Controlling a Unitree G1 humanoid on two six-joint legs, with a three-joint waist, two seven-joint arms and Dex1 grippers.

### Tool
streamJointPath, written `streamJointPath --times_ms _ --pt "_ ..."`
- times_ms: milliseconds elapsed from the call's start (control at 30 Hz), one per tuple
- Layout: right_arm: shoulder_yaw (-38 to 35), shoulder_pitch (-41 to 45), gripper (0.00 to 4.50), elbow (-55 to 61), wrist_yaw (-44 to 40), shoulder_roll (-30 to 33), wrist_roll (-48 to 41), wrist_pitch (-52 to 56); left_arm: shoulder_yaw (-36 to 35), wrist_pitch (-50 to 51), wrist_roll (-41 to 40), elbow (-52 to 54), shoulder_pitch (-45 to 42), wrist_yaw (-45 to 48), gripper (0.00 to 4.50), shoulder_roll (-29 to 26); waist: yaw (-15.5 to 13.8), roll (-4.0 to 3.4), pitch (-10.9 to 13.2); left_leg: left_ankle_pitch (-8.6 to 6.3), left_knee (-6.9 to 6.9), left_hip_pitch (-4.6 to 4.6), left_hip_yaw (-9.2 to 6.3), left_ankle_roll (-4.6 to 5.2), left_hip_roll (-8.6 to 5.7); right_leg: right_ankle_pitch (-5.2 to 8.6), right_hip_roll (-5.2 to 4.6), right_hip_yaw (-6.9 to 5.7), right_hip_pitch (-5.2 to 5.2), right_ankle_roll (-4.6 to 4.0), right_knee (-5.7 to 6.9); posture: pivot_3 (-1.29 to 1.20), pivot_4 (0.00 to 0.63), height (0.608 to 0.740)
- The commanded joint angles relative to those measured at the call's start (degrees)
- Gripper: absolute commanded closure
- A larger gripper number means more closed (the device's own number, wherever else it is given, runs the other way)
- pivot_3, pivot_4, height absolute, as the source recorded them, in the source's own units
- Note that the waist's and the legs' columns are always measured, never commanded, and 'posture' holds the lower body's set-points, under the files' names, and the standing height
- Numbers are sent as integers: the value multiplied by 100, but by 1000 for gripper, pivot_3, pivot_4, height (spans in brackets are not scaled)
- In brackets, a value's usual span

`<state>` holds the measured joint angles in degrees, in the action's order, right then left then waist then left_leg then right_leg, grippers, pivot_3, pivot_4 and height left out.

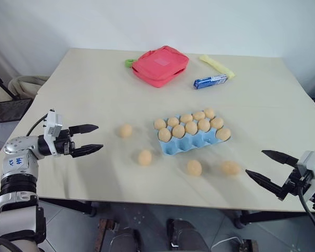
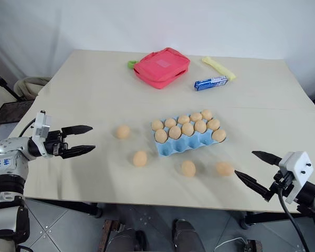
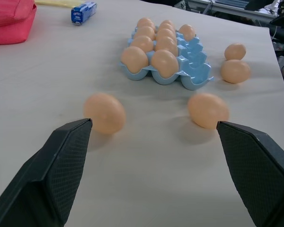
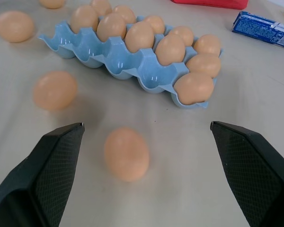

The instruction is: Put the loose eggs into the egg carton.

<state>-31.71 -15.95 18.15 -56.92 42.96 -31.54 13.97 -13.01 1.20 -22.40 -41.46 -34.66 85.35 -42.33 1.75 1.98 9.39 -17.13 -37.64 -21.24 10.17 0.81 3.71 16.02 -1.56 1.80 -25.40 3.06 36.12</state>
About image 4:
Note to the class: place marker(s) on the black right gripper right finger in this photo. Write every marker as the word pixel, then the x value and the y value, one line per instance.
pixel 253 175

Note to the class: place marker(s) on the red cloth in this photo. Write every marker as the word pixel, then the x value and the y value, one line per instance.
pixel 210 3

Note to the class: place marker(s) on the light blue egg tray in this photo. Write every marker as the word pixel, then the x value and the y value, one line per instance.
pixel 123 63

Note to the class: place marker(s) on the blue snack packet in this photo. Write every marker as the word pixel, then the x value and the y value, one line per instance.
pixel 263 29

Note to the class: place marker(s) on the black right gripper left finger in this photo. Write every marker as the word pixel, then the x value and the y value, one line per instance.
pixel 38 175

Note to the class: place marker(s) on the brown egg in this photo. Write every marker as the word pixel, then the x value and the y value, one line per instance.
pixel 207 45
pixel 194 88
pixel 111 27
pixel 124 13
pixel 55 90
pixel 204 65
pixel 155 23
pixel 126 154
pixel 139 37
pixel 183 34
pixel 170 50
pixel 52 3
pixel 14 26
pixel 101 6
pixel 84 19

